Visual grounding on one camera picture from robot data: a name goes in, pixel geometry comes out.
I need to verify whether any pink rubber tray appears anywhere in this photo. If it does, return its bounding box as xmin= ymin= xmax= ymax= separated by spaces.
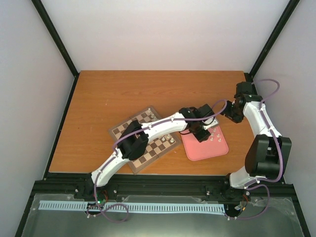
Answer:
xmin=181 ymin=126 xmax=229 ymax=161

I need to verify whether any wooden folding chess board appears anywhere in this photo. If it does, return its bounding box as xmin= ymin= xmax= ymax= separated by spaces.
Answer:
xmin=108 ymin=106 xmax=182 ymax=174

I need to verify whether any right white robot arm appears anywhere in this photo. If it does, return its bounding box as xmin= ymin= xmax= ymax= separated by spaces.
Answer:
xmin=221 ymin=81 xmax=292 ymax=189

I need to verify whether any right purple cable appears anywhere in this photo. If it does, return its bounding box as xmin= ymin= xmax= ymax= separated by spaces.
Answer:
xmin=224 ymin=79 xmax=284 ymax=220

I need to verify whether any light blue cable duct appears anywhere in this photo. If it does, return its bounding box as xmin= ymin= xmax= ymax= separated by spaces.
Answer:
xmin=38 ymin=200 xmax=225 ymax=215

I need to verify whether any black aluminium frame rail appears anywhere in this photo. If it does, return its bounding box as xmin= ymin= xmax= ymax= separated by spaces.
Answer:
xmin=32 ymin=173 xmax=294 ymax=201

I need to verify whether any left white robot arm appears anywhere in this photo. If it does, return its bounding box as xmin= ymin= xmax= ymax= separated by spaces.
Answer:
xmin=85 ymin=106 xmax=220 ymax=199

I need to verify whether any purple cable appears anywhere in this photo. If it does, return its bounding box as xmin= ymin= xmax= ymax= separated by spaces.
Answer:
xmin=224 ymin=79 xmax=284 ymax=220
xmin=86 ymin=99 xmax=228 ymax=223

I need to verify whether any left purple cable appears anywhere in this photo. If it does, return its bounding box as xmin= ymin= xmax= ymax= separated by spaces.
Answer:
xmin=86 ymin=99 xmax=228 ymax=223

